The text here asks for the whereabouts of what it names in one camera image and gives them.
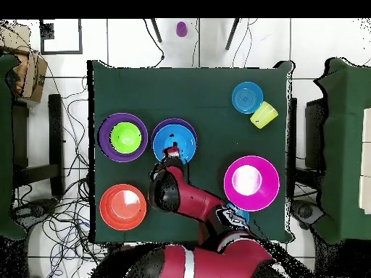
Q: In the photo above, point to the small green bowl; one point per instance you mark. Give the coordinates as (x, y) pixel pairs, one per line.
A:
(125, 137)

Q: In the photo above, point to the purple bowl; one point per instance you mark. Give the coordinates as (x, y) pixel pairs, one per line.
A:
(162, 126)
(104, 136)

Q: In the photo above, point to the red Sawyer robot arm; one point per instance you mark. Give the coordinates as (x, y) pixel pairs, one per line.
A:
(197, 202)

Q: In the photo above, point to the dark green table cloth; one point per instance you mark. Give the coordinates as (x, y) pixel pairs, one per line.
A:
(203, 87)

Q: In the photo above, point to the orange bowl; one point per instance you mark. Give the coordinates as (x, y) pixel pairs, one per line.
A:
(123, 207)

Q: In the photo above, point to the translucent blue small bowl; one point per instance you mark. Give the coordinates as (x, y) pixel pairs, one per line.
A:
(247, 97)
(245, 215)

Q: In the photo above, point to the translucent yellow cup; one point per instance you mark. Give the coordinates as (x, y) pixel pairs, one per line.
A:
(263, 115)

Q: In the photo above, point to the large pink bowl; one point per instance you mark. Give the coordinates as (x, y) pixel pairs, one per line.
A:
(261, 197)

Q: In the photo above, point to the black tripod leg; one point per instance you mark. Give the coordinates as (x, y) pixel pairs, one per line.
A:
(232, 34)
(156, 30)

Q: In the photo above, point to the purple cup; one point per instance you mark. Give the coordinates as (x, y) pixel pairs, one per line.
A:
(181, 29)

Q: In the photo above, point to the cardboard box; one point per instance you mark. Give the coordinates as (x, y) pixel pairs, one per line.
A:
(32, 75)

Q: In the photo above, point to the green cloth covered table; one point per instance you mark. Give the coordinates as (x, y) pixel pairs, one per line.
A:
(5, 144)
(345, 150)

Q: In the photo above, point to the black metal frame stand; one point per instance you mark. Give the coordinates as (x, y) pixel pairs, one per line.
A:
(56, 139)

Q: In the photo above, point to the black square floor frame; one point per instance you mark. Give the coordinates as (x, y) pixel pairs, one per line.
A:
(61, 52)

